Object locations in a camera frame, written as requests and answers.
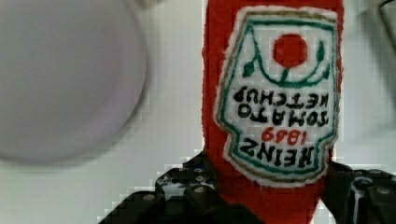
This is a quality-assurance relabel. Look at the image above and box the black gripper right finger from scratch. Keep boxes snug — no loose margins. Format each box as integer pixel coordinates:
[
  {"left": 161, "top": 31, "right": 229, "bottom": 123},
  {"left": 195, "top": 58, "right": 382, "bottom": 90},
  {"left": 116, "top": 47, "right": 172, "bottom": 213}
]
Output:
[{"left": 321, "top": 161, "right": 396, "bottom": 224}]

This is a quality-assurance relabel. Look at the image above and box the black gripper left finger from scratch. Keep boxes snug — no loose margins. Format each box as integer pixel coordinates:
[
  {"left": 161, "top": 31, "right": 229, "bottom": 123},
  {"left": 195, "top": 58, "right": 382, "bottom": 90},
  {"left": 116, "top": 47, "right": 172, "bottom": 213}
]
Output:
[{"left": 99, "top": 152, "right": 264, "bottom": 224}]

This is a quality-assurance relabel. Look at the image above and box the red plush ketchup bottle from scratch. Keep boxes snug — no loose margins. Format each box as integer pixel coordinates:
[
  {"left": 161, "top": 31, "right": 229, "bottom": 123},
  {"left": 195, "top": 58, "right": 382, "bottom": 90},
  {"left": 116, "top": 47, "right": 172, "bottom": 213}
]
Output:
[{"left": 203, "top": 0, "right": 344, "bottom": 224}]

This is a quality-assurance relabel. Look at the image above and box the lavender round plate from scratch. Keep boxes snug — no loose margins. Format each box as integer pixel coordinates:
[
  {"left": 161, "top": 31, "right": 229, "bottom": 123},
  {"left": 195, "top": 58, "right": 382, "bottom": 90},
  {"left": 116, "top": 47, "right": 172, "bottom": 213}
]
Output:
[{"left": 0, "top": 0, "right": 148, "bottom": 163}]

